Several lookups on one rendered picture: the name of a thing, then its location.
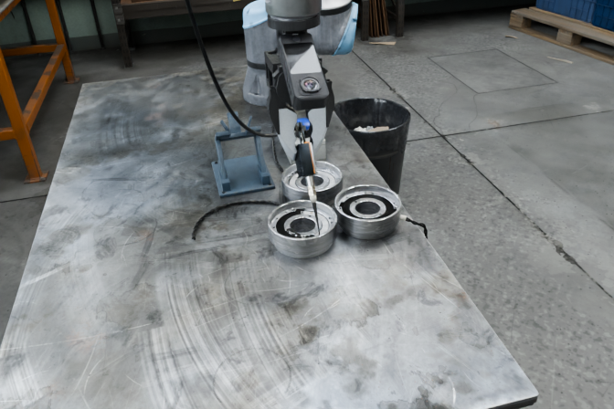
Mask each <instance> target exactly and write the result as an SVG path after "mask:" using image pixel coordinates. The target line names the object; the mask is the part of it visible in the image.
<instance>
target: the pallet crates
mask: <svg viewBox="0 0 614 409"><path fill-rule="evenodd" d="M510 16H511V18H510V23H509V26H508V27H509V28H511V29H514V30H517V31H519V32H522V33H525V34H527V35H530V36H532V37H537V38H540V39H542V40H544V41H547V42H550V43H553V44H556V45H558V46H560V47H565V48H568V49H570V50H573V51H576V52H578V53H581V54H583V55H586V56H589V57H592V58H595V59H598V60H601V61H603V62H606V63H609V64H611V65H614V56H611V55H609V54H606V53H603V52H600V51H597V50H595V49H592V48H589V47H584V46H581V45H579V44H580V42H581V39H582V37H587V38H590V39H594V40H597V41H599V42H602V43H605V44H608V45H611V46H613V47H614V0H536V5H535V6H532V7H529V9H527V8H522V9H516V10H512V13H511V14H510ZM532 20H534V21H537V22H540V23H543V24H546V25H549V26H553V27H556V28H559V29H558V33H557V37H555V36H552V35H549V34H547V33H544V32H541V31H538V30H535V29H533V28H531V21H532Z"/></svg>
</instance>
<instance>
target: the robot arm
mask: <svg viewBox="0 0 614 409"><path fill-rule="evenodd" d="M357 14H358V4H356V3H352V0H258V1H255V2H252V3H250V4H248V5H247V6H246V7H245V8H244V10H243V28H244V35H245V45H246V54H247V63H248V68H247V73H246V77H245V81H244V85H243V98H244V100H245V101H246V102H248V103H250V104H253V105H257V106H264V107H267V108H268V113H269V115H270V119H271V121H272V123H273V125H274V128H275V130H276V132H277V134H278V136H279V139H280V141H281V145H282V147H283V149H284V151H285V152H286V153H287V154H288V156H289V157H290V158H291V159H292V160H293V161H296V157H297V150H296V146H295V142H296V136H295V133H294V127H295V125H296V123H297V114H296V112H295V110H305V112H306V117H307V119H308V120H309V122H310V128H309V130H308V132H309V135H310V142H311V143H312V150H313V156H315V154H316V153H317V152H318V150H319V148H320V146H321V144H322V142H323V139H324V136H325V133H326V131H327V128H328V127H329V124H330V121H331V118H332V115H333V109H334V94H333V89H332V81H331V80H330V79H326V78H325V75H324V74H326V73H327V72H328V70H327V69H326V68H325V67H323V66H322V58H321V57H320V56H319V55H332V56H335V55H346V54H349V53H350V52H351V51H352V49H353V46H354V41H355V29H356V21H357ZM287 104H289V105H290V107H293V109H292V108H290V107H288V106H287Z"/></svg>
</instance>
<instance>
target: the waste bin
mask: <svg viewBox="0 0 614 409"><path fill-rule="evenodd" d="M333 111H334V112H335V113H336V115H337V116H338V118H339V119H340V120H341V122H342V123H343V124H344V126H345V128H346V129H347V130H348V131H349V132H350V133H351V135H352V136H353V138H354V139H355V141H356V142H357V144H358V145H359V146H360V148H361V149H362V150H363V152H364V153H365V155H366V156H367V158H368V159H369V160H370V162H371V163H372V164H373V165H374V166H375V168H376V169H377V171H378V172H379V174H380V175H381V176H382V178H383V179H384V180H385V182H386V184H387V185H388V186H389V188H390V189H391V190H392V191H393V192H395V193H396V194H397V195H398V194H399V187H400V181H401V174H402V168H403V161H404V154H405V149H406V146H407V139H408V128H409V123H410V120H411V115H410V112H409V110H408V109H407V108H405V107H404V106H402V105H400V104H398V103H396V102H394V101H392V100H386V99H380V98H353V99H348V100H342V101H339V102H336V103H335V104H334V109H333ZM367 126H370V127H371V126H373V128H376V127H388V130H385V131H354V129H355V128H359V127H361V128H362V129H364V128H366V127H367Z"/></svg>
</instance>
